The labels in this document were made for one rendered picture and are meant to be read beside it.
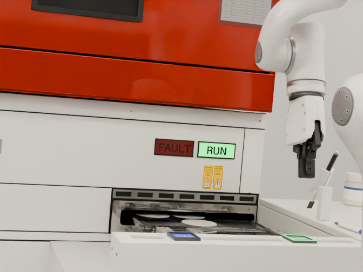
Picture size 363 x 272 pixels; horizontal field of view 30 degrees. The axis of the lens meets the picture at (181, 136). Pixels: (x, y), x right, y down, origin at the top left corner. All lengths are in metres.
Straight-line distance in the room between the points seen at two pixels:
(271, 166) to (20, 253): 2.05
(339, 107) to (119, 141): 0.90
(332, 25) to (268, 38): 2.44
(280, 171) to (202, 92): 1.87
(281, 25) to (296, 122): 0.21
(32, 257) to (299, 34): 0.96
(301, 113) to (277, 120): 2.26
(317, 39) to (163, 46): 0.55
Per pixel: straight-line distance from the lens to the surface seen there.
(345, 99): 1.15
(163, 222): 1.88
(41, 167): 1.90
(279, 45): 1.43
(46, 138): 1.89
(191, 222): 1.92
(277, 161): 3.72
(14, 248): 1.93
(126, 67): 1.87
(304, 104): 1.44
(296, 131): 1.46
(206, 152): 1.99
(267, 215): 2.00
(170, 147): 1.95
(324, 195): 1.76
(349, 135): 1.16
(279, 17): 1.42
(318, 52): 1.48
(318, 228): 1.73
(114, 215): 1.93
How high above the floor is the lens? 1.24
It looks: 3 degrees down
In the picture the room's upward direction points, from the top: 5 degrees clockwise
